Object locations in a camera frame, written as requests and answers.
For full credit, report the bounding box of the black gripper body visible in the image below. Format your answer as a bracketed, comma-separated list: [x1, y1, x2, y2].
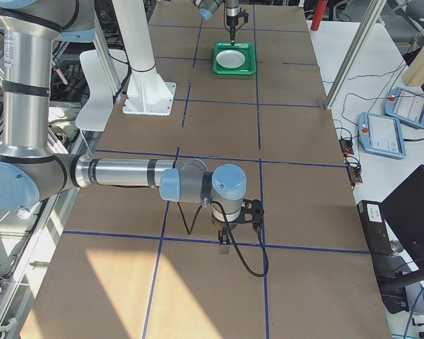
[211, 215, 237, 232]
[225, 6, 239, 29]

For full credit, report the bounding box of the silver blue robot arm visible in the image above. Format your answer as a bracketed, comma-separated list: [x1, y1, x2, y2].
[192, 0, 246, 46]
[0, 1, 247, 245]

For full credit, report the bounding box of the white round plate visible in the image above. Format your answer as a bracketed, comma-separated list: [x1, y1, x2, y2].
[216, 49, 246, 69]

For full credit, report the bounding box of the green plastic tray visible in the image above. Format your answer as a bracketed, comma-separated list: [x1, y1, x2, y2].
[213, 42, 257, 76]

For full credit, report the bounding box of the red cylinder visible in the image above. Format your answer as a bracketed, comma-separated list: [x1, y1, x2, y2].
[310, 0, 328, 31]

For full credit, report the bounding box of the orange black adapter box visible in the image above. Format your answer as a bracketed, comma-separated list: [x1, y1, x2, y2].
[339, 138, 355, 156]

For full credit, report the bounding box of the black desktop box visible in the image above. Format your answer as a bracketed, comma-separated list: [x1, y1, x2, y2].
[357, 200, 404, 256]

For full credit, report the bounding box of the white curved chair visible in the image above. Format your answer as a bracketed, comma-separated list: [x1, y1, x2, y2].
[76, 49, 115, 131]

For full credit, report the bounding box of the near blue teach pendant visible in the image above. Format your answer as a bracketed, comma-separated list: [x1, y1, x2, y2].
[358, 112, 406, 159]

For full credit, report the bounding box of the blue teach pendant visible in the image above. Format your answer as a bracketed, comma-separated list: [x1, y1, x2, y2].
[384, 88, 424, 129]
[358, 112, 406, 159]

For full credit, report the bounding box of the black laptop computer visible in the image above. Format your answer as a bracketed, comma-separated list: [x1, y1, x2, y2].
[381, 165, 424, 268]

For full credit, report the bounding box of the far blue teach pendant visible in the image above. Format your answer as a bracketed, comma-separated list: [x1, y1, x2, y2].
[384, 88, 424, 129]

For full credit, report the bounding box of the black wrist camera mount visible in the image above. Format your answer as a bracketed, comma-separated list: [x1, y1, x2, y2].
[237, 8, 249, 25]

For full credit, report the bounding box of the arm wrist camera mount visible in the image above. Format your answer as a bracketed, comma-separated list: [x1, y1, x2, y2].
[234, 198, 264, 236]

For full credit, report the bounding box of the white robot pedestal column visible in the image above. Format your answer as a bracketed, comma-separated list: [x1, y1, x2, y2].
[112, 0, 176, 116]

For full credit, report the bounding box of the aluminium frame post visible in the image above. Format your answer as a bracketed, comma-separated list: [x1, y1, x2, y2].
[324, 0, 387, 109]

